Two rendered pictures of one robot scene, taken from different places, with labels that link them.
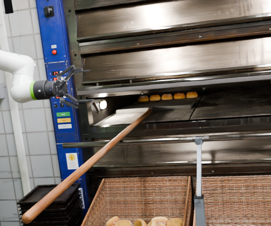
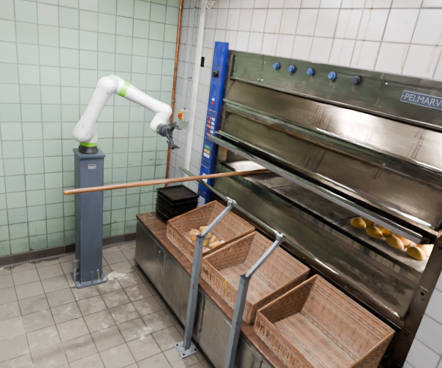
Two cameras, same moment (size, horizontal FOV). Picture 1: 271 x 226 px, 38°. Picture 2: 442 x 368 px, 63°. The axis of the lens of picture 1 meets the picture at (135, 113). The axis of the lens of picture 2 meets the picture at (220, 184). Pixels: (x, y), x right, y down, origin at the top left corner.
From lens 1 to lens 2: 1.68 m
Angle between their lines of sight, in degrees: 39
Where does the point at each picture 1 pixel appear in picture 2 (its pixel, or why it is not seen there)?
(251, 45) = (316, 152)
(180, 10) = (281, 104)
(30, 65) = (164, 112)
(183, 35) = (278, 123)
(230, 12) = (307, 119)
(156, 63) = (258, 137)
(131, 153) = (231, 192)
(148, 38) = (259, 117)
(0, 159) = (180, 158)
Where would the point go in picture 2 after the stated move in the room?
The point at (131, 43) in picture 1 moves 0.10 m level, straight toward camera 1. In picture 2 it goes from (250, 115) to (242, 116)
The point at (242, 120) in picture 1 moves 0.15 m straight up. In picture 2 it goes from (293, 207) to (297, 187)
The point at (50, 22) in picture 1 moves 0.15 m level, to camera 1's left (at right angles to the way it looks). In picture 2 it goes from (215, 82) to (202, 79)
